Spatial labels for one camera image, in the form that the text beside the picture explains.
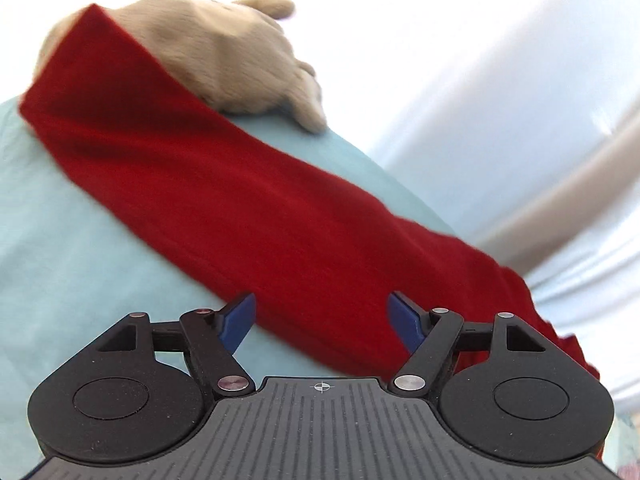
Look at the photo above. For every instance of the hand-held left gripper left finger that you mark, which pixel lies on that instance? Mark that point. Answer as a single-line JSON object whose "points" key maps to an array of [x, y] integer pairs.
{"points": [[239, 320]]}

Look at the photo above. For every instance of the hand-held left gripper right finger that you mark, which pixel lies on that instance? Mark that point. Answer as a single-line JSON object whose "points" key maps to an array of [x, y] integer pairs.
{"points": [[406, 322]]}

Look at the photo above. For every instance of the red knitted garment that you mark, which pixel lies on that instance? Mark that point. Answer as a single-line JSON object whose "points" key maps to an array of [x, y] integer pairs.
{"points": [[250, 200]]}

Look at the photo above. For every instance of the light blue printed bed sheet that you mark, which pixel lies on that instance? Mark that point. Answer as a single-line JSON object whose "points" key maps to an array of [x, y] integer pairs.
{"points": [[75, 270]]}

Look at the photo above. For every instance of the white curtain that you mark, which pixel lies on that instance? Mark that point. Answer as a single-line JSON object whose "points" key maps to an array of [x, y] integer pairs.
{"points": [[500, 85]]}

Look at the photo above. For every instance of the beige plush toy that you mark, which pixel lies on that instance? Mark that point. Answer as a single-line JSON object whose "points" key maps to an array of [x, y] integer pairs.
{"points": [[220, 55]]}

